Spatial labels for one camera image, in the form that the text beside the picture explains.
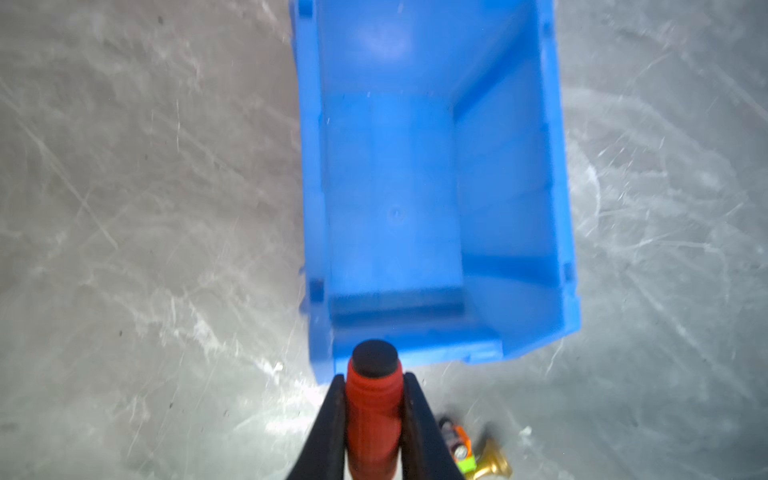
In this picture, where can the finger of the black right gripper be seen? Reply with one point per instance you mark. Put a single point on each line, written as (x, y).
(425, 455)

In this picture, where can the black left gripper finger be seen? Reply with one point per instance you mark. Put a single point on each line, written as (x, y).
(323, 454)

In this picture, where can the red handled screwdriver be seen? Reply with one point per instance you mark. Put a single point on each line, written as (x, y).
(374, 398)

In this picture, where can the blue plastic bin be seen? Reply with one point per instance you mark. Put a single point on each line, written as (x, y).
(435, 189)

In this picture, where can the small yellow orange toy block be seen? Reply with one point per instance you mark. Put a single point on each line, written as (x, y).
(458, 444)

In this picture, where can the brass fitting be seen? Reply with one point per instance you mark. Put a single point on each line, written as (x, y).
(492, 463)

